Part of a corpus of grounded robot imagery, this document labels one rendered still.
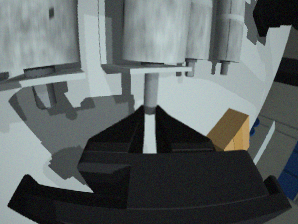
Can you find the brown cardboard box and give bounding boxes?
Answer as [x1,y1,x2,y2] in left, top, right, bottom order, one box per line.
[206,108,249,151]

